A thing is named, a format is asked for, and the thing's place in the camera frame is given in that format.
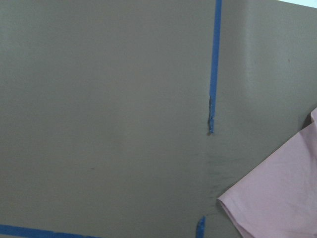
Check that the pink Snoopy t-shirt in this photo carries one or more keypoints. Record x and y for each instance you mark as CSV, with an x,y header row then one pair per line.
x,y
278,198

